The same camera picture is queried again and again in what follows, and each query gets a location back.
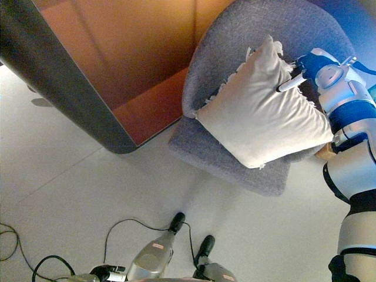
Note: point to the grey fabric tub armchair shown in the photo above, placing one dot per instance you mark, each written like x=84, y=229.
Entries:
x=229, y=164

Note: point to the left robot hand black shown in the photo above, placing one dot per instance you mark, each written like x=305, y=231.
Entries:
x=110, y=271

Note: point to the light wooden planter box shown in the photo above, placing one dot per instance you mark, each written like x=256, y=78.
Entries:
x=324, y=153

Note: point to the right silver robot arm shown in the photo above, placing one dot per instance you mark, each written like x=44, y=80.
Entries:
x=355, y=176

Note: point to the white fringed pillow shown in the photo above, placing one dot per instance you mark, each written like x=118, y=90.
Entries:
x=264, y=117

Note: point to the robot legs and feet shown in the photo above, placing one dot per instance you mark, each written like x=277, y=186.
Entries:
x=155, y=255

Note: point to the brown wooden cabinet dark edge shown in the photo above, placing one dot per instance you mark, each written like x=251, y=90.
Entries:
x=123, y=58

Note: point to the right robot hand black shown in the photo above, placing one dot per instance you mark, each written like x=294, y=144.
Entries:
x=308, y=66

